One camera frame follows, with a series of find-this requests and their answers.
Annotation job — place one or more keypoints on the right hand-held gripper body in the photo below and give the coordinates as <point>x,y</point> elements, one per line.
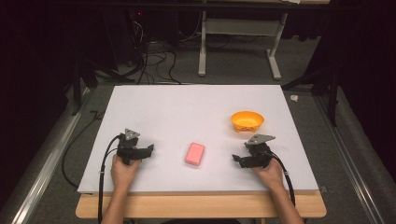
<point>258,152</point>

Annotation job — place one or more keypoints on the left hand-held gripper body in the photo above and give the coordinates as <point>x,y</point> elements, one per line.
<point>127,146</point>

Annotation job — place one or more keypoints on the person's right hand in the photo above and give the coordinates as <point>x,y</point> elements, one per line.
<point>270,175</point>

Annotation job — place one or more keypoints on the person's left hand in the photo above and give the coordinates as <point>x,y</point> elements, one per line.
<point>123,174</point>

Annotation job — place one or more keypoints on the orange plastic bowl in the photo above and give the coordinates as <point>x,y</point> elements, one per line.
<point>247,120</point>

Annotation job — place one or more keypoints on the pink soap bar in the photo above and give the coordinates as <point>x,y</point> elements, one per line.
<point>195,154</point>

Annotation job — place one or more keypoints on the white paper scrap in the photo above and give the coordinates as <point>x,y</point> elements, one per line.
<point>294,98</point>

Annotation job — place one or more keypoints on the black metal stand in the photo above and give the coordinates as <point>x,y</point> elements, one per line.
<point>327,84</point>
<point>84,77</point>

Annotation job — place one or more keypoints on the black computer tower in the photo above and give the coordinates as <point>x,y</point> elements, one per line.
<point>135,34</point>

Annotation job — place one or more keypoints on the aluminium rail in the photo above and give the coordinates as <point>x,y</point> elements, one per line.
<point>43,168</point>
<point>351,161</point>

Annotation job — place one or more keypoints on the white metal desk frame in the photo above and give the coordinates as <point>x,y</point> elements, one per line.
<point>243,28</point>

